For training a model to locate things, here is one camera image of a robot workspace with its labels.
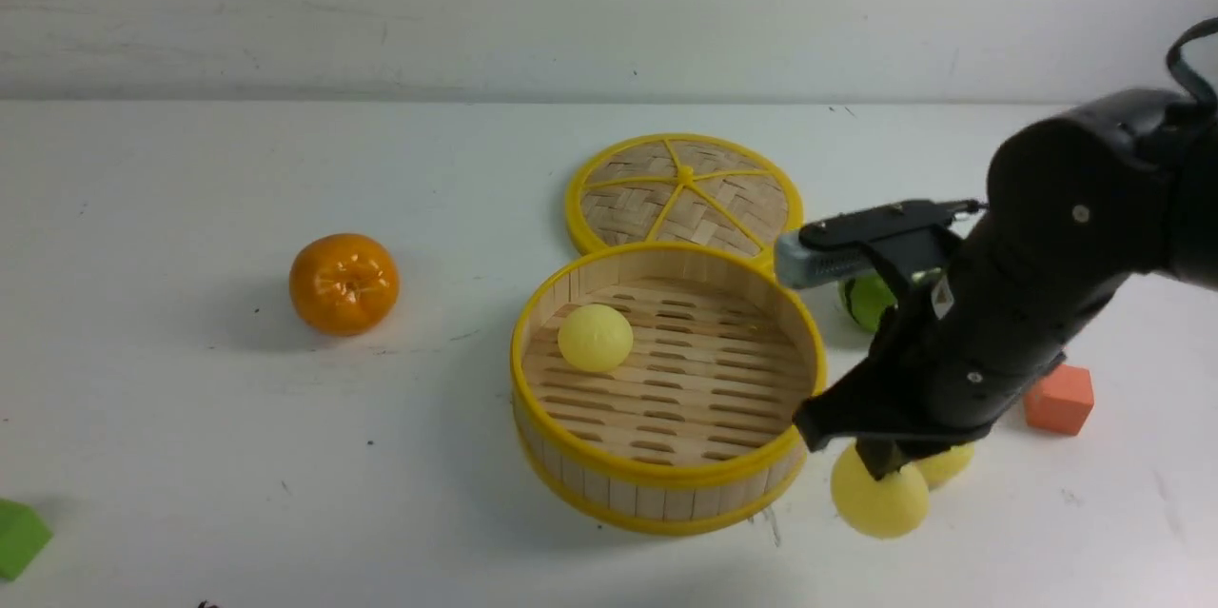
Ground yellow bun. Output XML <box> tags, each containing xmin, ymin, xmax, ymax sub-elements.
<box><xmin>914</xmin><ymin>442</ymin><xmax>974</xmax><ymax>490</ymax></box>
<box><xmin>557</xmin><ymin>303</ymin><xmax>635</xmax><ymax>373</ymax></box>
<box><xmin>829</xmin><ymin>444</ymin><xmax>931</xmax><ymax>539</ymax></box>

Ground orange toy tangerine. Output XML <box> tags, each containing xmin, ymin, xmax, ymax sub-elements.
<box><xmin>287</xmin><ymin>232</ymin><xmax>401</xmax><ymax>338</ymax></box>

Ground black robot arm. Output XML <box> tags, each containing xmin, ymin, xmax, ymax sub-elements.
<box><xmin>775</xmin><ymin>88</ymin><xmax>1216</xmax><ymax>479</ymax></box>

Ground orange foam cube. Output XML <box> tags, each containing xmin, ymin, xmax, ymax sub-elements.
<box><xmin>1023</xmin><ymin>363</ymin><xmax>1093</xmax><ymax>437</ymax></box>

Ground green foam block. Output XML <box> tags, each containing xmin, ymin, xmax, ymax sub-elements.
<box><xmin>0</xmin><ymin>500</ymin><xmax>54</xmax><ymax>581</ymax></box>

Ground bamboo steamer tray yellow rim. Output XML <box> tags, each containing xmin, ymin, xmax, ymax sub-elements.
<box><xmin>509</xmin><ymin>242</ymin><xmax>827</xmax><ymax>536</ymax></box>

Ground black cable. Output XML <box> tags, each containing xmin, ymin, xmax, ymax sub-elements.
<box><xmin>1166</xmin><ymin>16</ymin><xmax>1218</xmax><ymax>108</ymax></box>

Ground green toy watermelon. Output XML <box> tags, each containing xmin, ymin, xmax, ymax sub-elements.
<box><xmin>836</xmin><ymin>273</ymin><xmax>896</xmax><ymax>335</ymax></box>

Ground woven bamboo steamer lid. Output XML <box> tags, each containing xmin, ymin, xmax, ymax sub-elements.
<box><xmin>561</xmin><ymin>134</ymin><xmax>804</xmax><ymax>264</ymax></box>

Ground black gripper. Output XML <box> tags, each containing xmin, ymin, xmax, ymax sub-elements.
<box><xmin>793</xmin><ymin>214</ymin><xmax>1071</xmax><ymax>481</ymax></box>

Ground yellow bun bottom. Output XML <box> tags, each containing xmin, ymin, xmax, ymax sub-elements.
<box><xmin>829</xmin><ymin>444</ymin><xmax>931</xmax><ymax>539</ymax></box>

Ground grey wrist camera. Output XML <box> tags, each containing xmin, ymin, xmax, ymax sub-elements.
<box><xmin>773</xmin><ymin>199</ymin><xmax>987</xmax><ymax>291</ymax></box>

